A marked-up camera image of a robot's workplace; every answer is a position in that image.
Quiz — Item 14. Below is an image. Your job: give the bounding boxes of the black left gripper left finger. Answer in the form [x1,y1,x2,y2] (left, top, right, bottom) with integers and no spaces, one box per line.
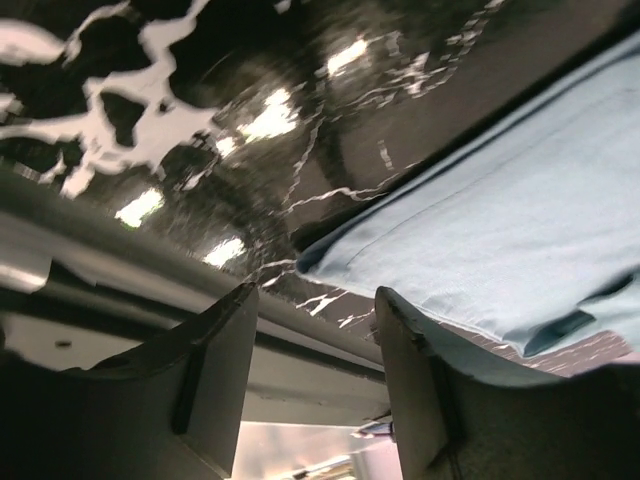
[1,283,258,479]

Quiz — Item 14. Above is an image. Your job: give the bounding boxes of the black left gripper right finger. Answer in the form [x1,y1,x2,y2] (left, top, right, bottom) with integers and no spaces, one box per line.
[375,287,639,479]

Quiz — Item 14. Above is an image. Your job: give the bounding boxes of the grey-blue polo shirt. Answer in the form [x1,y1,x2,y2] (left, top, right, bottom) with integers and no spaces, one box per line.
[297,36,639,357]

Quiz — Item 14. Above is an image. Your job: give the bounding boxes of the aluminium front rail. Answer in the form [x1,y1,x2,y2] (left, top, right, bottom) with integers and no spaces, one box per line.
[0,209,396,480]

